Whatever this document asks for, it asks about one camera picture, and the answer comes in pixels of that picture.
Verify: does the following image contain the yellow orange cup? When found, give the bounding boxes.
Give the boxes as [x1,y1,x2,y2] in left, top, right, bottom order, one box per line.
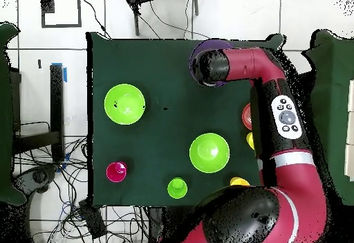
[230,177,251,188]

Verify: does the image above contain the green cloth side table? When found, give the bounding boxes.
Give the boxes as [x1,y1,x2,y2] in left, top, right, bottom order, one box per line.
[301,28,354,206]
[0,22,27,206]

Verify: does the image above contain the red cup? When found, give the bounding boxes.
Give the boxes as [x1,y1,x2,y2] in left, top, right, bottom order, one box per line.
[106,161,129,183]

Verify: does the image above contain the black floor box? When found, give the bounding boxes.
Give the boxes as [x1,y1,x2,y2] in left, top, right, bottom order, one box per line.
[77,198,108,240]

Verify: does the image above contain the black bench with blue tape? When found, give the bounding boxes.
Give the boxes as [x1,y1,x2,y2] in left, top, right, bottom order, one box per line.
[12,62,68,163]

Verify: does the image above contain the orange bowl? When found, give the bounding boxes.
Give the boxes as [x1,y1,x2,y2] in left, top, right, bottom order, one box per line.
[241,102,253,131]

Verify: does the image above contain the dark green table cloth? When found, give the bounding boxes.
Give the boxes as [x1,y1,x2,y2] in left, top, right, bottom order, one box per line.
[86,31,286,210]

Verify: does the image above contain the purple bowl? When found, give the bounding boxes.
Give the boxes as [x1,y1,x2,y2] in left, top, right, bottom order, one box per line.
[189,39,235,88]

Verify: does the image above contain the black camera stand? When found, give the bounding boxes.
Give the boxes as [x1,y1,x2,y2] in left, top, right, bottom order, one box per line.
[124,0,200,37]

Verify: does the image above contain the white boxes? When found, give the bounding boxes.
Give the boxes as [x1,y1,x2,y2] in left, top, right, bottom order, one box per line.
[344,79,354,183]

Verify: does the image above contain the green cup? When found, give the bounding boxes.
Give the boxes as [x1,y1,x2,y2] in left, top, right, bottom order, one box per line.
[167,177,188,199]

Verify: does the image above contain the green bowl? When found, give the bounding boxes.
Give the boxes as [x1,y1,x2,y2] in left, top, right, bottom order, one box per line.
[189,132,231,174]
[104,83,147,125]

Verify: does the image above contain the black floor cable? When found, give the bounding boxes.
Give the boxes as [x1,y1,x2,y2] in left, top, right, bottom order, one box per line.
[82,0,112,39]

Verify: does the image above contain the grey square floor frame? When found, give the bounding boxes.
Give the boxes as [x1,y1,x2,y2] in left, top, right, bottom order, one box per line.
[40,0,83,28]

